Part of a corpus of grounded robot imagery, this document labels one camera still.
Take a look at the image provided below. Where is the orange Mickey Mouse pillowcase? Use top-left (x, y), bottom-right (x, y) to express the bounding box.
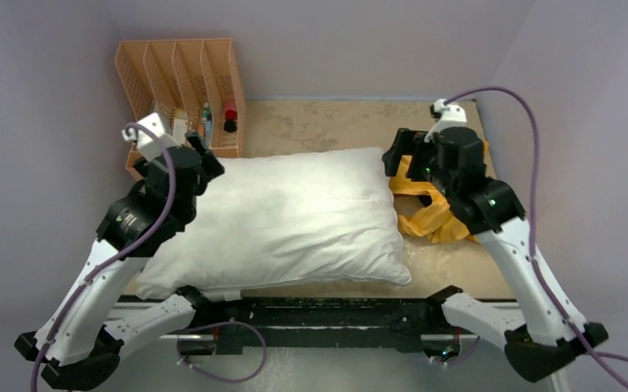
top-left (389, 156), bottom-right (476, 243)

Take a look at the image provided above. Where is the white pillow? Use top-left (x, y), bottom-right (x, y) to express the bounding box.
top-left (136, 147), bottom-right (412, 299)

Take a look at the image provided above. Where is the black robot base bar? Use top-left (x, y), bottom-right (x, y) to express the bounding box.
top-left (182, 286), bottom-right (461, 354)

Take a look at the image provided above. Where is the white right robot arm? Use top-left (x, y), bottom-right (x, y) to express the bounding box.
top-left (382, 127), bottom-right (608, 382)

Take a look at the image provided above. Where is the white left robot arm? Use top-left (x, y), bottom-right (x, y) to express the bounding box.
top-left (15, 131), bottom-right (225, 391)

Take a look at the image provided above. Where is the red and black bottle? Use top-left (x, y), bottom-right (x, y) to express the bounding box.
top-left (223, 101), bottom-right (238, 133)

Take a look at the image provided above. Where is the teal and orange tube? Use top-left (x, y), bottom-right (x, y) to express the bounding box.
top-left (201, 102), bottom-right (212, 147)

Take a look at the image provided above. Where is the beige paper card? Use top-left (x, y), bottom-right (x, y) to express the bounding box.
top-left (171, 109), bottom-right (189, 135)

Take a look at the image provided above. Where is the pink plastic file organizer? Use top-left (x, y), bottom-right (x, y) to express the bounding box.
top-left (114, 38), bottom-right (247, 158)

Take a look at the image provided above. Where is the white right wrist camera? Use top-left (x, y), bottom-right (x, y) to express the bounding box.
top-left (424, 99), bottom-right (467, 142)

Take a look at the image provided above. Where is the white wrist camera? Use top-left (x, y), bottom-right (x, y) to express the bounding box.
top-left (121, 113), bottom-right (180, 161)
top-left (424, 99), bottom-right (467, 142)

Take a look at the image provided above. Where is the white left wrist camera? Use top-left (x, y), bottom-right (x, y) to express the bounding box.
top-left (121, 113), bottom-right (180, 161)

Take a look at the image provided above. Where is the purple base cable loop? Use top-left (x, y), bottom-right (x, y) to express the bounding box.
top-left (176, 321), bottom-right (268, 385)

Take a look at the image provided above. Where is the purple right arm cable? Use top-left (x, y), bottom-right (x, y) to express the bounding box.
top-left (442, 86), bottom-right (628, 392)

